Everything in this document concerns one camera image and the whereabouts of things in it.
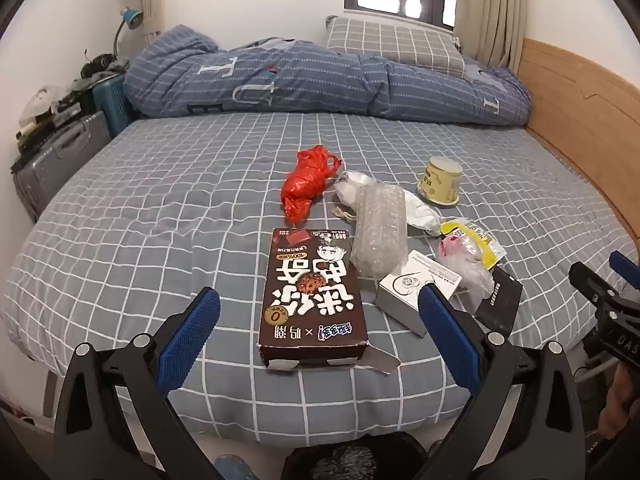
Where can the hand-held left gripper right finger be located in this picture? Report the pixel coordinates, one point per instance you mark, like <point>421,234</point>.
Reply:
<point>445,330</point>

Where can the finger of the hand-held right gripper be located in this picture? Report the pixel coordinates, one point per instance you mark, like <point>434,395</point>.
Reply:
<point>625,265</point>
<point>590,282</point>

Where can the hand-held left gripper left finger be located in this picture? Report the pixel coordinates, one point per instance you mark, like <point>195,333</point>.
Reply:
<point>192,330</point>

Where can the yellow snack wrapper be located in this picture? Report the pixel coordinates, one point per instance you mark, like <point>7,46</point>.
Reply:
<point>485,246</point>

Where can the yellow paper tub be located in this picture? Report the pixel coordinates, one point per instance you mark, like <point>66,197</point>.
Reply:
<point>440,180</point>

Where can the black trash bin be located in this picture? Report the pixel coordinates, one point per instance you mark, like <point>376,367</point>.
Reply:
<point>350,460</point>

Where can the person's right hand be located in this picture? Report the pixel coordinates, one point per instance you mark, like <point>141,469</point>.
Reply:
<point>625,400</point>

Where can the black card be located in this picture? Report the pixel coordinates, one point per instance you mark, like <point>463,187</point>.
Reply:
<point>500,300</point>

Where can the small white box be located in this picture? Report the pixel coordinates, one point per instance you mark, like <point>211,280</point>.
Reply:
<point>400,285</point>

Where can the clear plastic bag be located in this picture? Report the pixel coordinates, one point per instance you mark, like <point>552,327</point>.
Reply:
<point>465,267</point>

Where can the crumpled white tissue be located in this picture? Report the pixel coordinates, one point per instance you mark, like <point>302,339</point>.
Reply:
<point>420,212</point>

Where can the clear bubble wrap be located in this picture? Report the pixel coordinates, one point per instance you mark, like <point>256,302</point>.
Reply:
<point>377,230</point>

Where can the brown chocolate box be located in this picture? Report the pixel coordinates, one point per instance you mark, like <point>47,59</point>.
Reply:
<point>310,300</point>

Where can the grey checked bed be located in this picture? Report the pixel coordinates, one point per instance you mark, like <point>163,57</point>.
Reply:
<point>150,210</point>

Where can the clear plastic bottle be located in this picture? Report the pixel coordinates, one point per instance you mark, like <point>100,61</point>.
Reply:
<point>235,467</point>

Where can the wooden headboard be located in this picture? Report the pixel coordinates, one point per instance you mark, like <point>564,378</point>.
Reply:
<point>575,100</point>

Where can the red plastic bag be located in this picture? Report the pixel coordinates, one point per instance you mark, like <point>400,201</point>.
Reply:
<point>302,180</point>

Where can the grey suitcase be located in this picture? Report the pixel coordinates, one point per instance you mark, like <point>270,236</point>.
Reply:
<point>60,155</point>

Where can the teal suitcase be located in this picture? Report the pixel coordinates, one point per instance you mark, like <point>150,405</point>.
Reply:
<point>112,100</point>

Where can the dark cloth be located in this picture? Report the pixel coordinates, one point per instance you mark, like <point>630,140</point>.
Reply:
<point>97,72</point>

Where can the blue checked quilt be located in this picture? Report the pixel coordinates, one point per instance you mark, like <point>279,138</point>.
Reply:
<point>300,75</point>

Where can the beige curtain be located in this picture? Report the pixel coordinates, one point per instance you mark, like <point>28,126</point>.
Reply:
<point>490,10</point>

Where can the grey checked pillow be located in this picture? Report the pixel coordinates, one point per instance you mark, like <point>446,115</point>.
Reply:
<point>390,40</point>

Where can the blue desk lamp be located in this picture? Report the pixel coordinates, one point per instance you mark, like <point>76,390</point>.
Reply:
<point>132,17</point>

